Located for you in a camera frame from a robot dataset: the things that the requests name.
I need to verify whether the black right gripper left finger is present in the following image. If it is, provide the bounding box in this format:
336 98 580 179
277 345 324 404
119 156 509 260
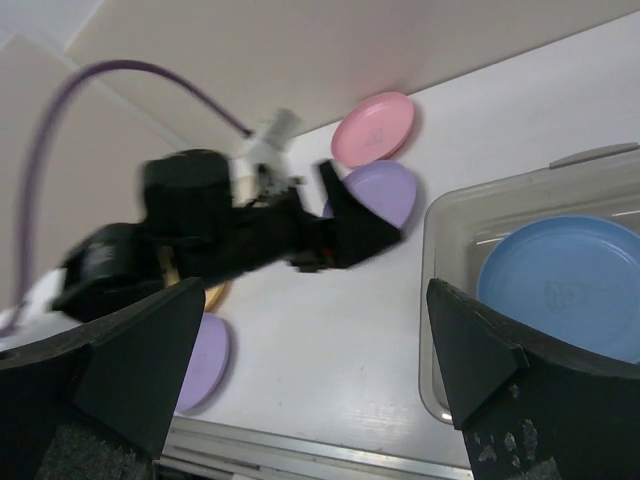
1 279 205 479

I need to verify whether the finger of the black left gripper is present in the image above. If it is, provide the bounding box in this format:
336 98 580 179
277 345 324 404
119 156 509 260
317 160 405 245
326 232 403 268

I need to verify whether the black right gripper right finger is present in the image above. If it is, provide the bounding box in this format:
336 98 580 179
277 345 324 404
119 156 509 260
426 278 639 479

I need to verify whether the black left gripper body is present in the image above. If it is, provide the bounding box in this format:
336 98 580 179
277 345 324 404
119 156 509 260
234 194 335 273

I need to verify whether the purple plastic plate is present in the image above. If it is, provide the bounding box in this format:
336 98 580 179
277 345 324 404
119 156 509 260
175 313 231 414
339 160 418 230

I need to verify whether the yellow plastic plate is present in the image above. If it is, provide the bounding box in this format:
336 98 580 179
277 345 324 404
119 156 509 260
158 246 231 313

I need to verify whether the pink plastic plate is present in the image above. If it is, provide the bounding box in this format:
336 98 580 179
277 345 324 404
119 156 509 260
331 92 415 169

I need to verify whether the blue plastic plate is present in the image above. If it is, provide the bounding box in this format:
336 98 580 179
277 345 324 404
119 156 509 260
476 215 639 364

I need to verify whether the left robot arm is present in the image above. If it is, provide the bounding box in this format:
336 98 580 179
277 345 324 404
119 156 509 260
51 149 403 322

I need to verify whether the clear plastic bin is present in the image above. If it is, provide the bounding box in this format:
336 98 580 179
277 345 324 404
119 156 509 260
417 143 640 426

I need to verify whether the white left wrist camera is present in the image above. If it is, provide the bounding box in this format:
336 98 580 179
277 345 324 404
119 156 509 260
243 108 302 191

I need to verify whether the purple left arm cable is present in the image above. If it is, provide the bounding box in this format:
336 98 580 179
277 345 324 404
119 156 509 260
0 59 254 341

